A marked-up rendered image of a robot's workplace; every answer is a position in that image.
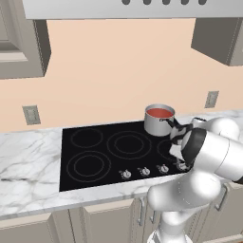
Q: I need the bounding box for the silver cupboard handle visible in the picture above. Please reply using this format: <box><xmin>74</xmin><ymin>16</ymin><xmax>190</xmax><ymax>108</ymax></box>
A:
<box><xmin>215</xmin><ymin>184</ymin><xmax>229</xmax><ymax>213</ymax></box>
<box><xmin>138</xmin><ymin>196</ymin><xmax>146</xmax><ymax>228</ymax></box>
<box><xmin>149</xmin><ymin>209</ymin><xmax>158</xmax><ymax>225</ymax></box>

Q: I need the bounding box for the beige base cupboard door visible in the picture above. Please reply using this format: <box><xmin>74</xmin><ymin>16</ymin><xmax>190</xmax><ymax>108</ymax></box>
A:
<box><xmin>0</xmin><ymin>212</ymin><xmax>54</xmax><ymax>243</ymax></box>
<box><xmin>81</xmin><ymin>198</ymin><xmax>138</xmax><ymax>243</ymax></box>
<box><xmin>189</xmin><ymin>182</ymin><xmax>243</xmax><ymax>243</ymax></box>
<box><xmin>136</xmin><ymin>196</ymin><xmax>163</xmax><ymax>243</ymax></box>

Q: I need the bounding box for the red marinara sauce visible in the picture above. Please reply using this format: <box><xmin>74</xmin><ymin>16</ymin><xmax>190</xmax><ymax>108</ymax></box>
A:
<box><xmin>147</xmin><ymin>107</ymin><xmax>175</xmax><ymax>119</ymax></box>

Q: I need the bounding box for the silver saucepan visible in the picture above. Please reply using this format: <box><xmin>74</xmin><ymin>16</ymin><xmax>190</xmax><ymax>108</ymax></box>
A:
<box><xmin>143</xmin><ymin>103</ymin><xmax>184</xmax><ymax>138</ymax></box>

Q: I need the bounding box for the grey range hood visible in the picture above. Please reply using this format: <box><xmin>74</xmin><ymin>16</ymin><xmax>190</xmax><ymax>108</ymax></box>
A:
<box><xmin>21</xmin><ymin>0</ymin><xmax>243</xmax><ymax>21</ymax></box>

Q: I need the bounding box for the grey wall socket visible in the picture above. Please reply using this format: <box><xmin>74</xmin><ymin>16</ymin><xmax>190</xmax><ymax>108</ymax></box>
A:
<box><xmin>22</xmin><ymin>104</ymin><xmax>42</xmax><ymax>126</ymax></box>
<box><xmin>204</xmin><ymin>90</ymin><xmax>220</xmax><ymax>109</ymax></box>

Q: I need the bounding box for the beige wall cupboard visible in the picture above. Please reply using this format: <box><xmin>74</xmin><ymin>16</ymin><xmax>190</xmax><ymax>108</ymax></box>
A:
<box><xmin>190</xmin><ymin>17</ymin><xmax>243</xmax><ymax>67</ymax></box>
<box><xmin>0</xmin><ymin>0</ymin><xmax>52</xmax><ymax>81</ymax></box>

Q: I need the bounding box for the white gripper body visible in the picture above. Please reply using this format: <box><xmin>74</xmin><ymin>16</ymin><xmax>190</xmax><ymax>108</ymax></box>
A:
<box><xmin>168</xmin><ymin>119</ymin><xmax>195</xmax><ymax>164</ymax></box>

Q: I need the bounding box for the silver hob knob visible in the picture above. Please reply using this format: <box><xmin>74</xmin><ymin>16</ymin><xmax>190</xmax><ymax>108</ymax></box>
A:
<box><xmin>156</xmin><ymin>163</ymin><xmax>171</xmax><ymax>175</ymax></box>
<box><xmin>137</xmin><ymin>166</ymin><xmax>152</xmax><ymax>178</ymax></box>
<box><xmin>176</xmin><ymin>160</ymin><xmax>188</xmax><ymax>172</ymax></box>
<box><xmin>119</xmin><ymin>169</ymin><xmax>133</xmax><ymax>180</ymax></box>

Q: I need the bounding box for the black glass hob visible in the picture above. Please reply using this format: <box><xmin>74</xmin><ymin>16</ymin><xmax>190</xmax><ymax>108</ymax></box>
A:
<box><xmin>58</xmin><ymin>118</ymin><xmax>197</xmax><ymax>193</ymax></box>

